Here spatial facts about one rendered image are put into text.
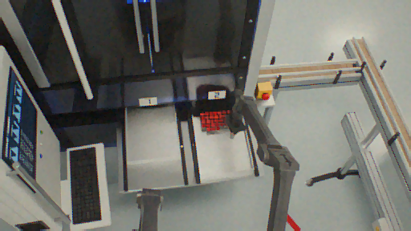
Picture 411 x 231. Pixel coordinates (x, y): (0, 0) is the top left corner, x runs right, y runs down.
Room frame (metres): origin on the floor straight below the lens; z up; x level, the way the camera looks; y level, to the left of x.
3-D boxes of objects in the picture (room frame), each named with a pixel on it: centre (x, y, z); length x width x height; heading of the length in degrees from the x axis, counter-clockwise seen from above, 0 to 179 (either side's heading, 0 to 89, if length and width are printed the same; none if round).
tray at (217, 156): (0.90, -0.09, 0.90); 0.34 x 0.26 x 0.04; 11
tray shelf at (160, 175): (0.91, 0.09, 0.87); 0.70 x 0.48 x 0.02; 101
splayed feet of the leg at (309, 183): (1.14, -1.01, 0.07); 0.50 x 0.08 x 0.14; 101
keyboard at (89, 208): (0.66, 0.58, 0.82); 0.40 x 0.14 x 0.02; 16
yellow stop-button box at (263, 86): (1.18, -0.29, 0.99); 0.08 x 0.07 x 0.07; 11
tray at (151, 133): (0.95, 0.27, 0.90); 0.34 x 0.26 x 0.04; 11
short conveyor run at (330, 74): (1.38, -0.54, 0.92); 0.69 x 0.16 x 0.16; 101
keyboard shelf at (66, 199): (0.65, 0.61, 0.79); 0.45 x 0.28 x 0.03; 16
